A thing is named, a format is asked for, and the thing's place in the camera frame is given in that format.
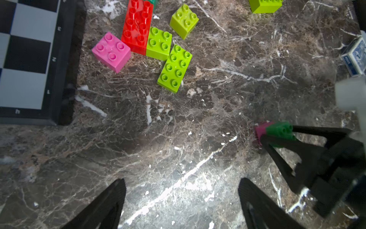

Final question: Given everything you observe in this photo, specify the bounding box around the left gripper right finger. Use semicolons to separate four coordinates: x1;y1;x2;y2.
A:
238;178;303;229

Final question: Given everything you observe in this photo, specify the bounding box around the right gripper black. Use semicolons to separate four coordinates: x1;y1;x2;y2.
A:
260;125;366;218

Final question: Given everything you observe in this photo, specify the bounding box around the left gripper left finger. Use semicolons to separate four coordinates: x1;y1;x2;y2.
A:
63;179;126;229

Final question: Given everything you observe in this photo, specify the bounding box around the green square lego brick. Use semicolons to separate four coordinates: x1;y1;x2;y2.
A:
266;122;297;141

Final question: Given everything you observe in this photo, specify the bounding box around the magenta square lego brick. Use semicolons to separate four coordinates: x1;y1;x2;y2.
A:
255;122;274;146

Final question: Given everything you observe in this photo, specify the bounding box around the lime rectangular lego brick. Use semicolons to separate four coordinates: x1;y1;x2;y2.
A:
249;0;283;14

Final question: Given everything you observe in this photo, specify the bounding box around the red long lego brick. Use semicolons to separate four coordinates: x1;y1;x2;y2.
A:
121;0;153;55

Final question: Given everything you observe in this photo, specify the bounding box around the dark green long lego brick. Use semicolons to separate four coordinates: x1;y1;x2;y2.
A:
148;0;158;5

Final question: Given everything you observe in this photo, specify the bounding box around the lime long lego brick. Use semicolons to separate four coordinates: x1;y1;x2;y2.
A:
157;44;193;93

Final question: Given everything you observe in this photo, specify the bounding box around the pink square lego brick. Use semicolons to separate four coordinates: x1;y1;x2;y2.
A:
92;32;131;73

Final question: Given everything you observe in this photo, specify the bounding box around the lime square lego brick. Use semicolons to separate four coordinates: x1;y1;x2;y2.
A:
146;27;172;61

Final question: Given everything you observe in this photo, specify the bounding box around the lime small lego brick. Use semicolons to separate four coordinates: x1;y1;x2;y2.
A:
169;4;199;40

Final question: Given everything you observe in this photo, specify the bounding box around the blue playing card box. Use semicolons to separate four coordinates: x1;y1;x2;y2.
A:
341;37;366;77

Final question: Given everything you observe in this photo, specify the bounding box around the black white checkerboard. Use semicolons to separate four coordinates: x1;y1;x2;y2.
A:
1;1;86;126

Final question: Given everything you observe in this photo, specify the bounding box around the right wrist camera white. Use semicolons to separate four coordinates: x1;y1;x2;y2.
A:
335;75;366;140

